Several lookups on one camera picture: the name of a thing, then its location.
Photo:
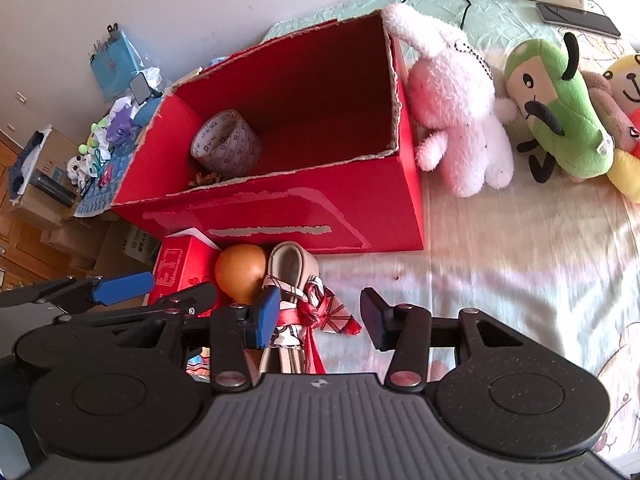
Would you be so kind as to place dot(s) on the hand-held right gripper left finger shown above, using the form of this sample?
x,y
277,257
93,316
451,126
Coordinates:
x,y
266,317

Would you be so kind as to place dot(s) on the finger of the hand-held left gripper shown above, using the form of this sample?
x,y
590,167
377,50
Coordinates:
x,y
125,287
195,297

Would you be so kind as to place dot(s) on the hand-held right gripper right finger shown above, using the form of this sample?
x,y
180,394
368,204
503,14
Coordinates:
x,y
375,322

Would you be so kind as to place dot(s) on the small red gift box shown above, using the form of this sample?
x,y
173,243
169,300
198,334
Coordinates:
x,y
182,265

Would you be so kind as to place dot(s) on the orange fruit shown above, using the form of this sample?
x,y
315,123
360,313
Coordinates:
x,y
240,272

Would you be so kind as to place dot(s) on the beige small shoe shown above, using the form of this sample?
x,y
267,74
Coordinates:
x,y
290,267

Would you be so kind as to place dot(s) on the red cardboard box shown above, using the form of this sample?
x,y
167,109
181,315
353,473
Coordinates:
x,y
280,220

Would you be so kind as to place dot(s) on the brown cardboard box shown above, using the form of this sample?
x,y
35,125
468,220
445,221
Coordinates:
x,y
45,210
125,250

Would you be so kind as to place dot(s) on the wooden cabinet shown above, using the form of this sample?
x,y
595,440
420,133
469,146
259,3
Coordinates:
x,y
20,255

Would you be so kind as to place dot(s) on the blue patterned table cloth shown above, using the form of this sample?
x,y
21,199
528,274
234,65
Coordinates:
x,y
110,185

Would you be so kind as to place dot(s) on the brown pine cone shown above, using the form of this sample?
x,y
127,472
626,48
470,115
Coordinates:
x,y
206,179

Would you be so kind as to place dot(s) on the black bottle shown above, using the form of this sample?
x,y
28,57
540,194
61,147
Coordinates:
x,y
50,187

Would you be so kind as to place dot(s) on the small white panda toy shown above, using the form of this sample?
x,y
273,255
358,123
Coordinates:
x,y
77,167

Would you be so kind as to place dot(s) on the green printed bed sheet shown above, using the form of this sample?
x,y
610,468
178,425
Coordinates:
x,y
500,260

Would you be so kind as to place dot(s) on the small green toy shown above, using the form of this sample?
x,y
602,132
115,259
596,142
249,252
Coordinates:
x,y
85,149

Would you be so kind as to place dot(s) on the dark blue cloth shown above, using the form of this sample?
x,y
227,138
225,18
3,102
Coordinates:
x,y
25,165

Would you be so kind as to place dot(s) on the printed packing tape roll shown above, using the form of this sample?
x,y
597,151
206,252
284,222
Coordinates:
x,y
235,152

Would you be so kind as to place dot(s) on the purple toy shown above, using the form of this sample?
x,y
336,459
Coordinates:
x,y
120,127

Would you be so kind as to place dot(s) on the blue oval case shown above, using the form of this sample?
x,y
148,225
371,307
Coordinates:
x,y
147,110

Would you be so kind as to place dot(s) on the small standing mirror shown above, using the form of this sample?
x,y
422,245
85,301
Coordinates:
x,y
140,86

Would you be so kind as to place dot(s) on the clear plastic bag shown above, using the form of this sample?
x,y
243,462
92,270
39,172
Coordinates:
x,y
151,77

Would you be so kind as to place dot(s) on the orange cover book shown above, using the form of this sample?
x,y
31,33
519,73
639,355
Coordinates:
x,y
187,77

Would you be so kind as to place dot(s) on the blue bag with binder clips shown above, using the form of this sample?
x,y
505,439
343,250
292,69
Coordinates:
x,y
115,62

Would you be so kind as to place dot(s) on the white plush rabbit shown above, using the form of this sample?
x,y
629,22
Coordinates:
x,y
455,105

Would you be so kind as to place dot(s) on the blue white plastic pack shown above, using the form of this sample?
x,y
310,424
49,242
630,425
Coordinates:
x,y
216,60

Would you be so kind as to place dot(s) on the green plush toy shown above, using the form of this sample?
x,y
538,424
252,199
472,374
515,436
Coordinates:
x,y
565,115

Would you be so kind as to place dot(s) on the yellow plush bear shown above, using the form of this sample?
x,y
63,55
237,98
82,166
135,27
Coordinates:
x,y
627,85

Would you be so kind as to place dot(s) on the black smartphone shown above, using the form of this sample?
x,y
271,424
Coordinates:
x,y
580,19

